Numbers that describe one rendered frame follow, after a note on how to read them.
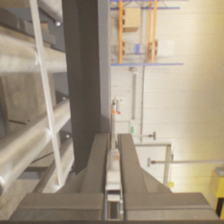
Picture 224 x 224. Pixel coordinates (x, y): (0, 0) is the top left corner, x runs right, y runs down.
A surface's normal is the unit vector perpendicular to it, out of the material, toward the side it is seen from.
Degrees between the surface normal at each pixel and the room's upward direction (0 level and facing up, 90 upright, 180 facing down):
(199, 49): 90
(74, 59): 90
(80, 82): 90
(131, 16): 90
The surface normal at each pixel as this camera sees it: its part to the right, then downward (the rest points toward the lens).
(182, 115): 0.00, 0.26
